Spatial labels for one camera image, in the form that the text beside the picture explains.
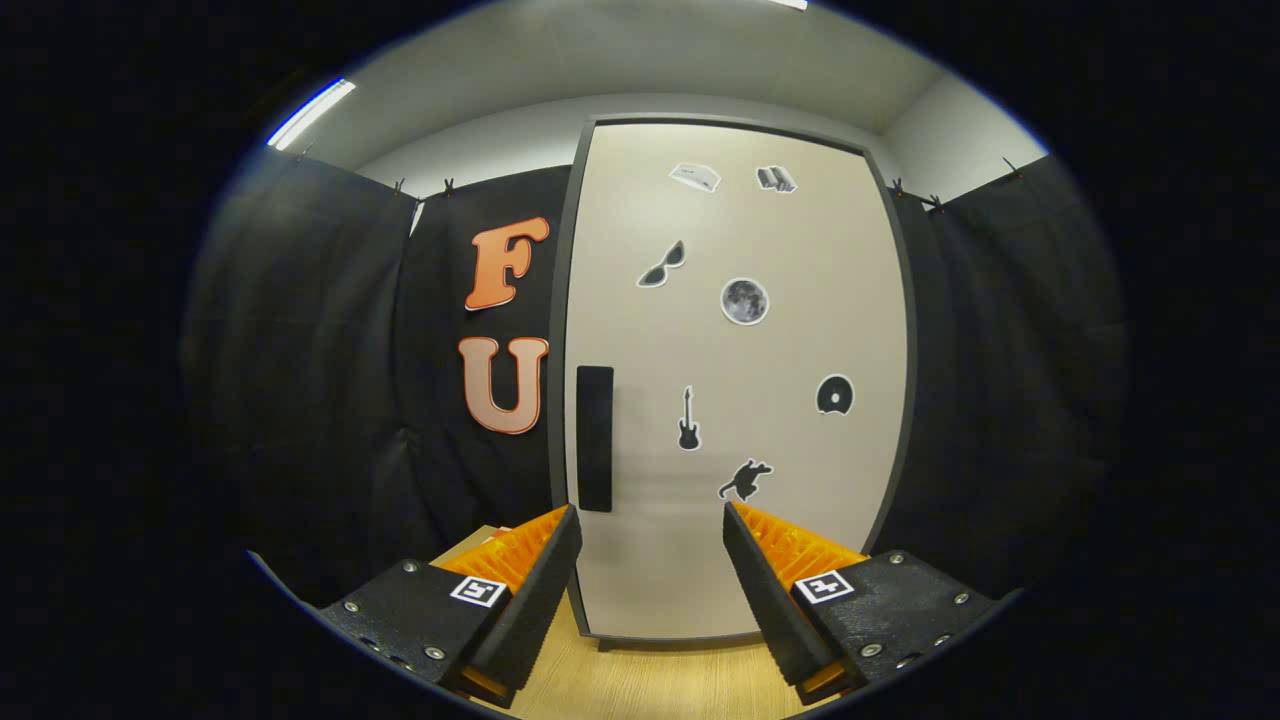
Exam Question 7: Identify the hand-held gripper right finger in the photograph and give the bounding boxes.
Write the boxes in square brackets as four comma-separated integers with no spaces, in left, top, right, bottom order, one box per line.
[722,500,1001,706]

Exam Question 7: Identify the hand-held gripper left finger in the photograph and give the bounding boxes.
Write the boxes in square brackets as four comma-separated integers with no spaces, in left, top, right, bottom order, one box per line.
[318,503,584,711]

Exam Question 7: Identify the beige shoe cabinet door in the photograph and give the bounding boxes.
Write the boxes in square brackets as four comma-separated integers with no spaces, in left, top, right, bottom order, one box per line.
[565,122,909,641]

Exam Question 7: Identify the black door handle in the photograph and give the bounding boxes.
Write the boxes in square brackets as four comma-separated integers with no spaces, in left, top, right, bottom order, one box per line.
[576,365,615,514]

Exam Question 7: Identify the dark grey shoe cabinet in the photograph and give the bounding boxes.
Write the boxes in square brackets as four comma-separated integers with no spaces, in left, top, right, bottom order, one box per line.
[547,113,919,653]

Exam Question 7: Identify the black backdrop cloth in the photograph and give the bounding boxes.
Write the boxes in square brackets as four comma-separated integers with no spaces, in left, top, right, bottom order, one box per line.
[180,150,1129,601]

